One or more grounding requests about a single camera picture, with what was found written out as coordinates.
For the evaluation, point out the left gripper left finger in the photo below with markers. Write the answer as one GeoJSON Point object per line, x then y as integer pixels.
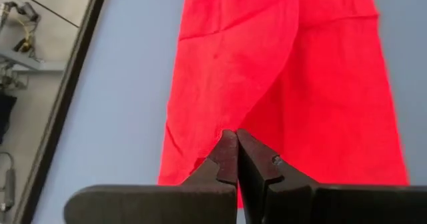
{"type": "Point", "coordinates": [150, 204]}

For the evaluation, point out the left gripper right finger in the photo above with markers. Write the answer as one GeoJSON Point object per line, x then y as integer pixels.
{"type": "Point", "coordinates": [333, 204]}

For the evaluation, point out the red towel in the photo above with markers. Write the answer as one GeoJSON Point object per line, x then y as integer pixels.
{"type": "Point", "coordinates": [267, 67]}

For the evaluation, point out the grey desk leg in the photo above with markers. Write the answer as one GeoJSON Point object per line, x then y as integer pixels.
{"type": "Point", "coordinates": [20, 59]}

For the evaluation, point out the black table edge frame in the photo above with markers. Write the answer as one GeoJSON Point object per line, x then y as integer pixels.
{"type": "Point", "coordinates": [63, 104]}

